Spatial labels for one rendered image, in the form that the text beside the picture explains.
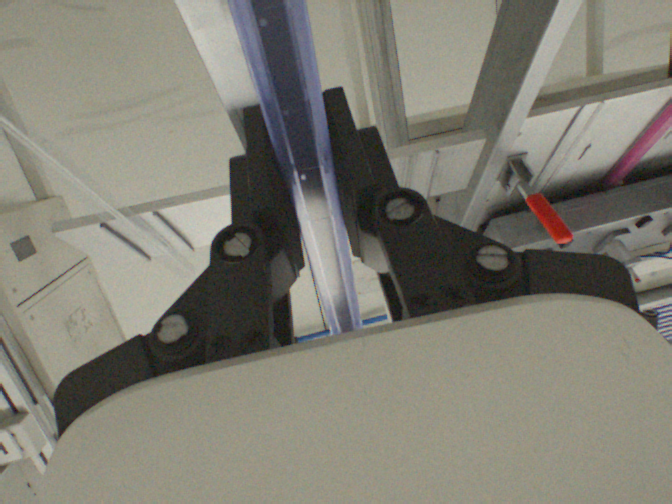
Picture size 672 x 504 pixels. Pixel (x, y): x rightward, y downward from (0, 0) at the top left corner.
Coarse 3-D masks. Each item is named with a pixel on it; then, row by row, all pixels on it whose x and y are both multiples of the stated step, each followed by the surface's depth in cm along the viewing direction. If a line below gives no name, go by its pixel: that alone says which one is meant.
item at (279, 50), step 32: (256, 0) 7; (288, 0) 7; (256, 32) 7; (288, 32) 7; (256, 64) 8; (288, 64) 8; (288, 96) 8; (320, 96) 8; (288, 128) 9; (320, 128) 9; (288, 160) 10; (320, 160) 10; (288, 192) 10; (320, 192) 11; (320, 224) 12; (320, 256) 13; (320, 288) 14; (352, 288) 14; (352, 320) 16
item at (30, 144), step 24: (0, 120) 19; (24, 120) 20; (24, 144) 20; (48, 144) 21; (48, 168) 22; (72, 168) 23; (72, 192) 24; (96, 192) 25; (120, 216) 28; (144, 240) 31; (168, 264) 36; (192, 264) 39
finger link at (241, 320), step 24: (216, 240) 8; (240, 240) 8; (264, 240) 8; (216, 264) 8; (240, 264) 8; (264, 264) 8; (216, 288) 8; (240, 288) 8; (264, 288) 8; (216, 312) 7; (240, 312) 7; (264, 312) 7; (288, 312) 10; (216, 336) 7; (240, 336) 7; (264, 336) 7; (288, 336) 9; (216, 360) 7
